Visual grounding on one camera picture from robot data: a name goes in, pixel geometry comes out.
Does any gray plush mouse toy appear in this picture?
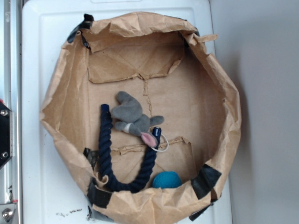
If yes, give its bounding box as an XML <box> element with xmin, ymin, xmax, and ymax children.
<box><xmin>111</xmin><ymin>91</ymin><xmax>164</xmax><ymax>147</ymax></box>

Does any brown paper-lined bin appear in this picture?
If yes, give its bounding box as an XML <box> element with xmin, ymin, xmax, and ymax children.
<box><xmin>40</xmin><ymin>12</ymin><xmax>242</xmax><ymax>224</ymax></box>

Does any white elastic loop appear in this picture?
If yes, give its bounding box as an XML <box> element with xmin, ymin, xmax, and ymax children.
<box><xmin>150</xmin><ymin>134</ymin><xmax>169</xmax><ymax>153</ymax></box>

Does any metal rail frame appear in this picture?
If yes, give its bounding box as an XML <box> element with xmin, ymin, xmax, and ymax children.
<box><xmin>0</xmin><ymin>0</ymin><xmax>23</xmax><ymax>224</ymax></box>

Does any teal yarn ball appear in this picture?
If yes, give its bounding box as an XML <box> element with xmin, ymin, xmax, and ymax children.
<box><xmin>152</xmin><ymin>171</ymin><xmax>182</xmax><ymax>189</ymax></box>

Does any white plastic tray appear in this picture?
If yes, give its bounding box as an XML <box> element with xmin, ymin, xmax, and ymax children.
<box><xmin>20</xmin><ymin>0</ymin><xmax>234</xmax><ymax>224</ymax></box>

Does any black mounting plate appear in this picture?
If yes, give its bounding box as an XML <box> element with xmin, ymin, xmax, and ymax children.
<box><xmin>0</xmin><ymin>100</ymin><xmax>11</xmax><ymax>169</ymax></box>

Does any dark blue rope toy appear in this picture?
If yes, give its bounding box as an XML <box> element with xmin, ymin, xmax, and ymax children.
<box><xmin>99</xmin><ymin>104</ymin><xmax>162</xmax><ymax>193</ymax></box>

